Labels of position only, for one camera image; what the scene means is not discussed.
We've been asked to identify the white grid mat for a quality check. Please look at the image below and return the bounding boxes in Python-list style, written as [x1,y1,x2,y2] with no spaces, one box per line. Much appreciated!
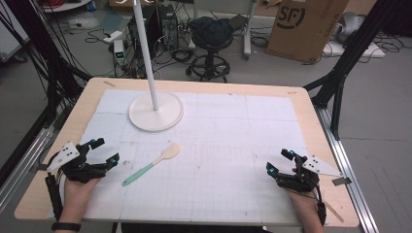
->
[48,88,328,227]

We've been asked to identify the black office stool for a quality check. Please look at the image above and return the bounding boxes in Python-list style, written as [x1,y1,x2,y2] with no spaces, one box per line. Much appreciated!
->
[185,16,235,83]

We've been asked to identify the black wristband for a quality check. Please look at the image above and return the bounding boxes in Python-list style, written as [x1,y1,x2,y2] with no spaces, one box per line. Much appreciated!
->
[51,221,82,233]

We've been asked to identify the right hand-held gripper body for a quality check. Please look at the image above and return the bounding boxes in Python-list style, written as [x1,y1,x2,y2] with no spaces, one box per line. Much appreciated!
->
[275,154,344,194]

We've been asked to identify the person's left hand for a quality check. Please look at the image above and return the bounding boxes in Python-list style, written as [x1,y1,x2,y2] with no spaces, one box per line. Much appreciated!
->
[62,176,102,216]

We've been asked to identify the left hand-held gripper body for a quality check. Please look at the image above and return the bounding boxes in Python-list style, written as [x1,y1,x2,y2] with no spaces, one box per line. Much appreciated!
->
[46,141,108,184]

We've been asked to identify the small white device green display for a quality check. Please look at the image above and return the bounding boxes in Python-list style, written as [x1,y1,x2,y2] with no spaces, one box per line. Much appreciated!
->
[113,39,126,67]

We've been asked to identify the black metal frame stand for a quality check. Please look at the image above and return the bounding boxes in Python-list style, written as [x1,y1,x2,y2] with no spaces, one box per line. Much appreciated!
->
[0,0,93,130]
[303,0,402,142]

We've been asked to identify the spatula with green handle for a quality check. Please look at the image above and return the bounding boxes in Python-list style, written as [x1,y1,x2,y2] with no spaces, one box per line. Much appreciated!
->
[121,142,182,187]

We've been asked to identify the white power strip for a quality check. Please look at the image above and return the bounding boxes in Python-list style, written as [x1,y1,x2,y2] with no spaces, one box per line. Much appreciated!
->
[102,30,124,45]

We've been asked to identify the black computer tower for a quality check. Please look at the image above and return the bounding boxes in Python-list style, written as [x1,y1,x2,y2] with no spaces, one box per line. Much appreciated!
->
[157,3,180,52]

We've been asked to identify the person's right hand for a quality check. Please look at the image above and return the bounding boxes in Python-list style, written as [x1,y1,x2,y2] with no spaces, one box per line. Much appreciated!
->
[285,167,322,224]

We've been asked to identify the brown cardboard box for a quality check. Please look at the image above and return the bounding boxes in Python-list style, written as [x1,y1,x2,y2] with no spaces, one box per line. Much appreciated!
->
[265,0,351,64]

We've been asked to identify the white lamp stand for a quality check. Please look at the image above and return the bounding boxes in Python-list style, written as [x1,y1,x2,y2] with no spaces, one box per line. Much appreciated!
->
[127,0,186,133]

